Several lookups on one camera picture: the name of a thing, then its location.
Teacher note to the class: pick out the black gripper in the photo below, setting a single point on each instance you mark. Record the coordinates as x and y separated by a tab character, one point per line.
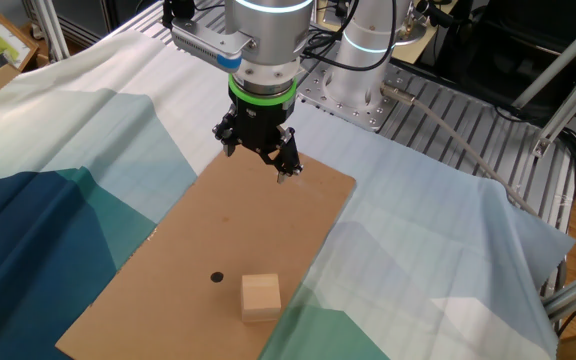
260	125

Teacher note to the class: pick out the light wooden cube block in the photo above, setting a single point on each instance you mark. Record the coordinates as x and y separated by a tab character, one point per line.
260	300

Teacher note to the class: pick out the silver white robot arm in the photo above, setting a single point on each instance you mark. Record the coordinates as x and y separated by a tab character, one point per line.
268	30

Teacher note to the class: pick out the brown cardboard sheet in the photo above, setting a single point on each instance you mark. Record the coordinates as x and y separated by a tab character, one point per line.
218	225

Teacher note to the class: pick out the blue green white tablecloth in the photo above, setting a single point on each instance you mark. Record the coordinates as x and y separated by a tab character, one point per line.
418	250

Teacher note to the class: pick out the black electronics box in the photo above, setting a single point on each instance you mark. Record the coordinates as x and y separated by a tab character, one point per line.
508	45

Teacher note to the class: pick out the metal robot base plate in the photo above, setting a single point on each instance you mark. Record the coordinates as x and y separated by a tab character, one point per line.
363	117

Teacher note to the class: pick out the silver wrist camera blue cap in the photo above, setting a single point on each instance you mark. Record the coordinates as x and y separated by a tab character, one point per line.
203	45

